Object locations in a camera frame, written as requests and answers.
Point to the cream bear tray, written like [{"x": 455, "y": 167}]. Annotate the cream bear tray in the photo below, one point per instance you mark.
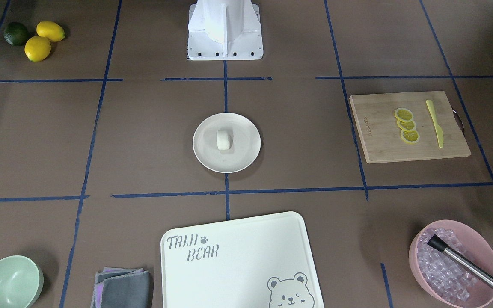
[{"x": 260, "y": 262}]

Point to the top lemon slice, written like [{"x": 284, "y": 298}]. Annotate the top lemon slice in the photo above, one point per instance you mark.
[{"x": 403, "y": 114}]

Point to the clear ice cubes pile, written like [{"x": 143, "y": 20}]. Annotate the clear ice cubes pile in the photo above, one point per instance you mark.
[{"x": 449, "y": 280}]

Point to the cream round plate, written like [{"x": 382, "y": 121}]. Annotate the cream round plate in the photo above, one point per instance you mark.
[{"x": 246, "y": 143}]

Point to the yellow lemon near edge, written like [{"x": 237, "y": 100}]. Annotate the yellow lemon near edge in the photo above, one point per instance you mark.
[{"x": 50, "y": 30}]

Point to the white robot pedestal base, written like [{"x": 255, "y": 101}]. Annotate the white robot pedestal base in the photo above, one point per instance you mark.
[{"x": 224, "y": 30}]

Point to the green bowl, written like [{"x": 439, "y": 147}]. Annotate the green bowl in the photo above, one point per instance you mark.
[{"x": 21, "y": 282}]

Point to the pink bowl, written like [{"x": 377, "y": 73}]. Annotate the pink bowl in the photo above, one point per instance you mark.
[{"x": 477, "y": 245}]

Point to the bamboo cutting board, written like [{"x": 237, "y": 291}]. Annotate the bamboo cutting board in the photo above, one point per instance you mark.
[{"x": 380, "y": 136}]

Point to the lemon slice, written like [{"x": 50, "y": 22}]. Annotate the lemon slice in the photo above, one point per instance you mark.
[
  {"x": 409, "y": 137},
  {"x": 407, "y": 125},
  {"x": 403, "y": 114}
]

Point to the middle lemon slice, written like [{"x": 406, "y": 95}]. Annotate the middle lemon slice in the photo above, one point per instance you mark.
[{"x": 407, "y": 125}]

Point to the bottom lemon slice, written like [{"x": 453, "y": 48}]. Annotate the bottom lemon slice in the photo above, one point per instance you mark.
[{"x": 409, "y": 137}]

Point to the yellow plastic knife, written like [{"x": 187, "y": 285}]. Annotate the yellow plastic knife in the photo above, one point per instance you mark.
[{"x": 438, "y": 129}]

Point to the folded grey purple cloth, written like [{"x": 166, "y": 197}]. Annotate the folded grey purple cloth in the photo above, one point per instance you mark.
[{"x": 122, "y": 288}]

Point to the metal black-tipped muddler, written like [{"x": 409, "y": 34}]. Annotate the metal black-tipped muddler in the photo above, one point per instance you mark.
[{"x": 438, "y": 244}]

